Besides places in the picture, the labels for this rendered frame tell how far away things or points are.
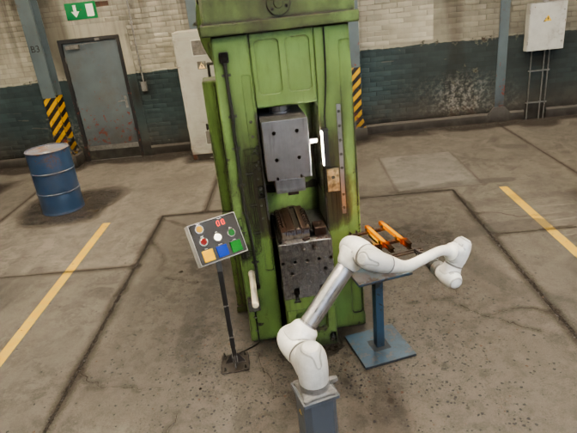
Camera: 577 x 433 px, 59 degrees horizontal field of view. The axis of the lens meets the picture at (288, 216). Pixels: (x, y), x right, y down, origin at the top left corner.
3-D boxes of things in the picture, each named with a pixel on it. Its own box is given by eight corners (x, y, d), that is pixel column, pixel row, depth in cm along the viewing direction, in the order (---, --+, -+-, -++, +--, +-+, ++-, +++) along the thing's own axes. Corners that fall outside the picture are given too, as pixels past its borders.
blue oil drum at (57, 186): (76, 214, 706) (58, 152, 671) (34, 218, 708) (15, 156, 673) (91, 198, 760) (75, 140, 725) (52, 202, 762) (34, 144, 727)
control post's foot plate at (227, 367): (251, 370, 377) (249, 360, 373) (221, 375, 375) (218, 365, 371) (249, 351, 396) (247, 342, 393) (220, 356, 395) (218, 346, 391)
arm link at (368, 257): (397, 256, 263) (382, 246, 274) (372, 250, 253) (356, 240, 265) (389, 279, 265) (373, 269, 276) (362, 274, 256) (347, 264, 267)
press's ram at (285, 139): (324, 173, 345) (320, 115, 329) (267, 181, 342) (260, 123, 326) (313, 156, 383) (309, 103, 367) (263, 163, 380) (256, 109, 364)
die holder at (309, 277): (336, 292, 375) (331, 237, 357) (284, 300, 372) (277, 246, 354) (321, 257, 426) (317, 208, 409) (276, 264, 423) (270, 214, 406)
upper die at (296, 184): (306, 190, 348) (305, 177, 344) (276, 194, 346) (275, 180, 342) (297, 171, 386) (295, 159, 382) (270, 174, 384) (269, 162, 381)
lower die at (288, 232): (310, 237, 362) (309, 226, 358) (282, 240, 360) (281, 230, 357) (300, 214, 400) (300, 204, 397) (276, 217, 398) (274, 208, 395)
